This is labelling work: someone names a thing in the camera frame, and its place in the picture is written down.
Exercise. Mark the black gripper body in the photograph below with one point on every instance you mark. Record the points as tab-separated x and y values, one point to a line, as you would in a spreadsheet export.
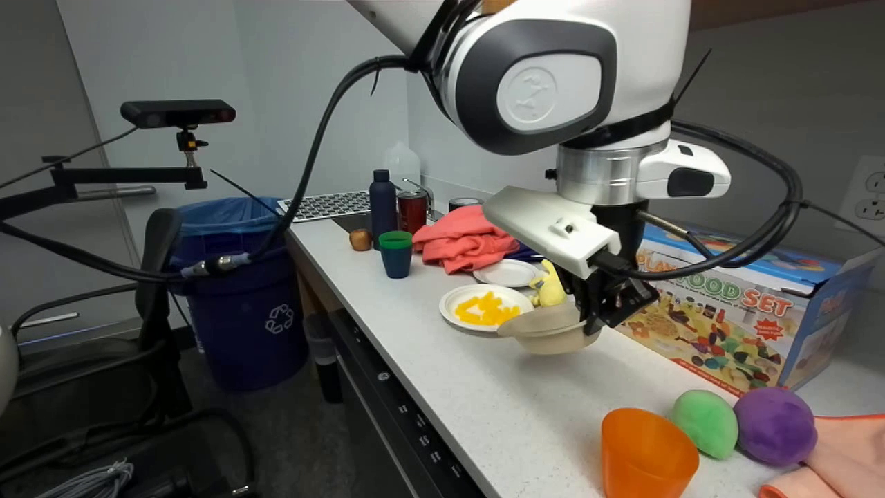
628	273

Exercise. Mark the white bowl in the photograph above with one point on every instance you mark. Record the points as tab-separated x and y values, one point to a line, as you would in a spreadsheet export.
549	333

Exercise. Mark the yellow toy chips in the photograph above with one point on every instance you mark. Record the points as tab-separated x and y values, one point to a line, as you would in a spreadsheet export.
487	311

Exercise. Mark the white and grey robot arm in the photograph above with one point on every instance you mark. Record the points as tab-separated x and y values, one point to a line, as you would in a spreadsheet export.
554	85

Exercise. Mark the small white plate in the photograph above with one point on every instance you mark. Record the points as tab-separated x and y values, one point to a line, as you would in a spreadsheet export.
503	273

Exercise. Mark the large white plate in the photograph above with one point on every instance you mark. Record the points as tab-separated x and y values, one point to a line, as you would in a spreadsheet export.
453	318

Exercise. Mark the yellow plush toy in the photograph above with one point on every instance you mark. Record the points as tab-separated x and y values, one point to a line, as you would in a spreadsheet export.
549	290

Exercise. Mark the green ball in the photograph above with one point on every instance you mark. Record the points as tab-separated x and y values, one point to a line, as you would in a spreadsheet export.
705	424

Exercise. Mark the orange plastic cup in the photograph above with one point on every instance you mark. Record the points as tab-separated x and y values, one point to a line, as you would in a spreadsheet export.
644	459

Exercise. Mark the coral pink cloth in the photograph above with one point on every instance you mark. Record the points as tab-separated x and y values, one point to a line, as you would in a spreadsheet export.
459	239

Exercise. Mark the toy food set box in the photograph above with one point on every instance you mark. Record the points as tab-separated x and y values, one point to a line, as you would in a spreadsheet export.
791	305

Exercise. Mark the purple ball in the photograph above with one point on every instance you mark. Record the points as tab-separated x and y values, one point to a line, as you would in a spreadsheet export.
774	428

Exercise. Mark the blue plastic cup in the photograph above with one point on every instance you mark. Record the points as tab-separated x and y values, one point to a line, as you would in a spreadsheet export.
397	265

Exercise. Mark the dark red cup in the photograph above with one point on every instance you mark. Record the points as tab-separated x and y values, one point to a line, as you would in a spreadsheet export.
413	215

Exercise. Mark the green plastic cup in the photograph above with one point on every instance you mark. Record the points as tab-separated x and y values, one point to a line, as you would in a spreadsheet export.
397	243

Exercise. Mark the grey counter cabinet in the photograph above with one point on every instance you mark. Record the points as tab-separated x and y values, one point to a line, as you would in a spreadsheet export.
387	398

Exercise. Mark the dark blue bottle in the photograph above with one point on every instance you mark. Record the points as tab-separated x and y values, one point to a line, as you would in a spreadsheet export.
382	210

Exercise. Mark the small brown object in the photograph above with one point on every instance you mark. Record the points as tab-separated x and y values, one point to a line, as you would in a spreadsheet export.
359	239

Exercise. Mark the peach orange cloth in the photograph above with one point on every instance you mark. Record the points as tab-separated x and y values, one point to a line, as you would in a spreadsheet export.
845	467

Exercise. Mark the grey dish rack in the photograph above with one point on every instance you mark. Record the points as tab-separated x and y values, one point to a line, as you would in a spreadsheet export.
328	206

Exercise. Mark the blue recycling bin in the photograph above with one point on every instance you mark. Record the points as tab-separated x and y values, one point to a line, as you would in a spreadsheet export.
243	305

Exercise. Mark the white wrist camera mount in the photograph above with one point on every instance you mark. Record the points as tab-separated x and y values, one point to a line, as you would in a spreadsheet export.
542	226

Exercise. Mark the white wall outlet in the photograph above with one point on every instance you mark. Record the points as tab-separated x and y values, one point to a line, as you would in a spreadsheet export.
870	196

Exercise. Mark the black camera bar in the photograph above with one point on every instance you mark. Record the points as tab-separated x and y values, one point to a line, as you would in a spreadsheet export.
174	113

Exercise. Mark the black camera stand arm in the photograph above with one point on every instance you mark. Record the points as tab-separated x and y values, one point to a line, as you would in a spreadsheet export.
112	177

